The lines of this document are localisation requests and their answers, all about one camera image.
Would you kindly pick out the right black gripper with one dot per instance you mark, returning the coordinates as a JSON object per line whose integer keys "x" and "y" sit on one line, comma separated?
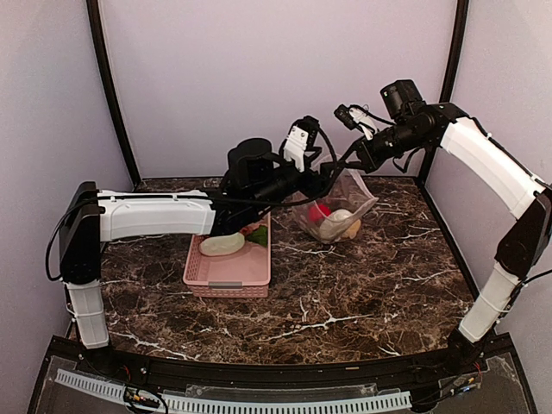
{"x": 369, "y": 160}

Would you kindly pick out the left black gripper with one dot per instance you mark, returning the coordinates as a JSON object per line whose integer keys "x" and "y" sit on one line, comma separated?
{"x": 316, "y": 185}

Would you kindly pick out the red tomato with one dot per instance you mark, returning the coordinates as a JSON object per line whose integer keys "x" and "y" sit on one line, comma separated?
{"x": 318, "y": 212}

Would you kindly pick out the clear zip top bag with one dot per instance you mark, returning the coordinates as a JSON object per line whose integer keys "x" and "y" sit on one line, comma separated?
{"x": 349, "y": 192}

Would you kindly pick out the pale green radish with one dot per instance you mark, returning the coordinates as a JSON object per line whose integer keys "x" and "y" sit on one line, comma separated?
{"x": 230, "y": 244}

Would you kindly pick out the yellow peach fruit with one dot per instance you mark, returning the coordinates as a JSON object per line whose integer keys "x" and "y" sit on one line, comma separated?
{"x": 353, "y": 230}

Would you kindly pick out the pink perforated plastic basket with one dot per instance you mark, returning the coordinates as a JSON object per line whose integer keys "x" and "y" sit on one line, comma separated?
{"x": 244, "y": 274}

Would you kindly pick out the white wrinkled radish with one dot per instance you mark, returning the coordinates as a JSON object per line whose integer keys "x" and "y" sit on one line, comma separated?
{"x": 334, "y": 225}

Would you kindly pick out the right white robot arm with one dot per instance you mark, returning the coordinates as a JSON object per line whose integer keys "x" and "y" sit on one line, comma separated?
{"x": 519, "y": 220}

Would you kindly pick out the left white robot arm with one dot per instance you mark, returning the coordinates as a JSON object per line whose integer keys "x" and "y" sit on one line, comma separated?
{"x": 96, "y": 217}

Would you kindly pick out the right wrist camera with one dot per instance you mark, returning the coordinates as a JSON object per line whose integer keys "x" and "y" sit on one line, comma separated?
{"x": 356, "y": 117}

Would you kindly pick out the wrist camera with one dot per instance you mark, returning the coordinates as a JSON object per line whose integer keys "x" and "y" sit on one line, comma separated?
{"x": 356, "y": 117}
{"x": 299, "y": 145}

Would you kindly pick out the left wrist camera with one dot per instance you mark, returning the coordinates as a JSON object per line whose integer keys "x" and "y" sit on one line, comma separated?
{"x": 299, "y": 145}

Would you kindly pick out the right black frame post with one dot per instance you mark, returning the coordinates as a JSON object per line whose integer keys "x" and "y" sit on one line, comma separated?
{"x": 448, "y": 84}

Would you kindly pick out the black frame post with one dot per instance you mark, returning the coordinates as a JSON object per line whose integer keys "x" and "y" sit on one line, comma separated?
{"x": 448, "y": 84}
{"x": 109, "y": 90}

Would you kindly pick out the black front rail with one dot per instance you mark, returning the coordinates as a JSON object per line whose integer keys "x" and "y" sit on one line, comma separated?
{"x": 417, "y": 369}

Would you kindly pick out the left black frame post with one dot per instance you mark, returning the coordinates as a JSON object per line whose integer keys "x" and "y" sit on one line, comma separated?
{"x": 109, "y": 90}

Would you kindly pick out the white slotted cable duct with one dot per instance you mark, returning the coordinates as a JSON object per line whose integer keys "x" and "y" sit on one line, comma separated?
{"x": 212, "y": 399}

